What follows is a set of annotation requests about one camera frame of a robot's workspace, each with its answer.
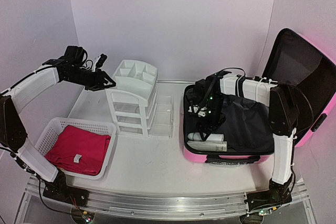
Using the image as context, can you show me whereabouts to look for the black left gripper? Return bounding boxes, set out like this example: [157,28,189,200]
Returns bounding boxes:
[65,67,116,91]

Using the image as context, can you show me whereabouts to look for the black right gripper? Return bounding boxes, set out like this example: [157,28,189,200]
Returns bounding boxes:
[196,93,226,141]

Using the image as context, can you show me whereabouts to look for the white plastic drawer organizer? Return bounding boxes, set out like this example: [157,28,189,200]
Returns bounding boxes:
[106,60,158,138]

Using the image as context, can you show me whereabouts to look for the pink cartoon hard-shell suitcase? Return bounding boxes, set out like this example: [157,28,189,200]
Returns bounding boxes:
[183,28,335,165]

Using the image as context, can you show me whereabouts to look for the white perforated plastic basket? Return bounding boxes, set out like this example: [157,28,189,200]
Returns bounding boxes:
[36,118,116,180]

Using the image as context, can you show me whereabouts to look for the crimson red t-shirt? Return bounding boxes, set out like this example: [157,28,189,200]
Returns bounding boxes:
[45,125,111,176]

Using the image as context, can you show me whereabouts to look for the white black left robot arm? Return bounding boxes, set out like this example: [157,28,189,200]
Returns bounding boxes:
[1,46,116,201]

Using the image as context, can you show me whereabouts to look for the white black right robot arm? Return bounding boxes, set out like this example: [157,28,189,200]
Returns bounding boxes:
[183,71,299,209]

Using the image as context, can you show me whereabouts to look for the white flat box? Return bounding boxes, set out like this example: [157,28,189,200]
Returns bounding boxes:
[187,141,228,152]

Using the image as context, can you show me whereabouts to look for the clear plastic drawers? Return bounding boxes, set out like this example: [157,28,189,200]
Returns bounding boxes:
[149,95,174,138]

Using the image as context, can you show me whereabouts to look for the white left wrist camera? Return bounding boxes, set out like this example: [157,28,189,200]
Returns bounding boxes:
[92,54,107,72]

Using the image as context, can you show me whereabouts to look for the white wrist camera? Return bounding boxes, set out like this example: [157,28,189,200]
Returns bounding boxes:
[188,105,207,118]
[92,54,107,72]

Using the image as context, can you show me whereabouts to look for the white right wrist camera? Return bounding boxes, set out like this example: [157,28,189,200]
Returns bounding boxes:
[188,105,207,118]

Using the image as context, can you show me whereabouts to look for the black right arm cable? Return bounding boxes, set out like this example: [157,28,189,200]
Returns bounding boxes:
[283,83,316,133]

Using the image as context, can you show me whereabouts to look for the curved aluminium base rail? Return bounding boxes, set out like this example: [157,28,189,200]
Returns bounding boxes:
[17,177,314,220]

